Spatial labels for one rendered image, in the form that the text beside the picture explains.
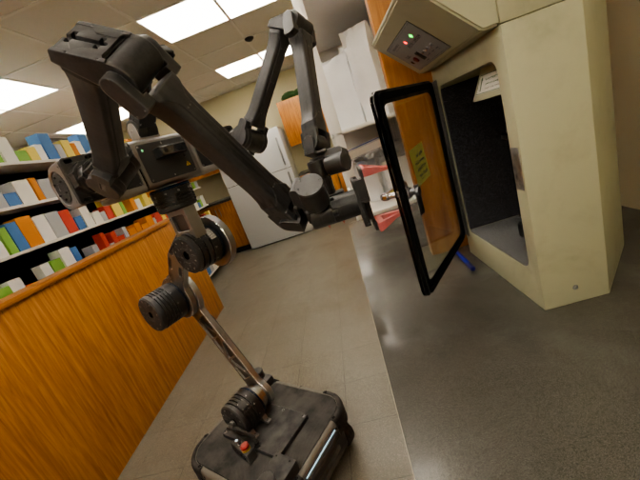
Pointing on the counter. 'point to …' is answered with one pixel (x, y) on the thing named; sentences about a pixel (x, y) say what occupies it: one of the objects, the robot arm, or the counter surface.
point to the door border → (398, 178)
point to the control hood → (438, 24)
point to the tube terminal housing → (554, 144)
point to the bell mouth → (487, 84)
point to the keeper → (517, 169)
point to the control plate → (416, 46)
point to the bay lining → (480, 153)
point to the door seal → (403, 179)
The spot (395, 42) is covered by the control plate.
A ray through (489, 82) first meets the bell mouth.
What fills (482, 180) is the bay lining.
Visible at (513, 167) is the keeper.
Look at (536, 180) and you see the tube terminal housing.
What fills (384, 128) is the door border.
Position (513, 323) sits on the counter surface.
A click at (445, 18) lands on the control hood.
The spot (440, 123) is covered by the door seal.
